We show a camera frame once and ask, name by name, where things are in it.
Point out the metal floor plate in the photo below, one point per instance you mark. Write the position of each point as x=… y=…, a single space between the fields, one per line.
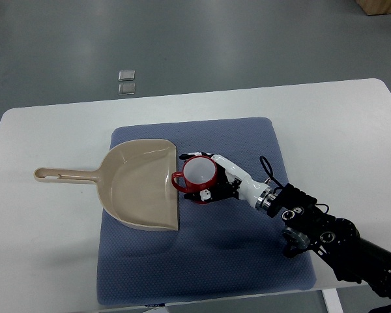
x=126 y=75
x=128 y=88

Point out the beige plastic dustpan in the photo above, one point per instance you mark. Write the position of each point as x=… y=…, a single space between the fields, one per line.
x=133 y=183

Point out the upper metal floor plate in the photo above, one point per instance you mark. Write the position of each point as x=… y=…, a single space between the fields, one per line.
x=126 y=75

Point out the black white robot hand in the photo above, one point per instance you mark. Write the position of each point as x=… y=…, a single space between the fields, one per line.
x=233 y=182

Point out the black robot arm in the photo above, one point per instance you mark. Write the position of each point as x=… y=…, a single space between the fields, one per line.
x=335 y=240

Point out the white table leg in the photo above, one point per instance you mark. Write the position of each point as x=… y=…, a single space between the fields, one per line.
x=332 y=301

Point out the lower metal floor plate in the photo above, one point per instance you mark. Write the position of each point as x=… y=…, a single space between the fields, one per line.
x=128 y=88

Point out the blue grey fabric mat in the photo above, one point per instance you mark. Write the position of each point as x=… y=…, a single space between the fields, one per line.
x=222 y=249

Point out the wooden box corner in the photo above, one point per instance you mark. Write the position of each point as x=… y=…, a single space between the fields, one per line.
x=375 y=7

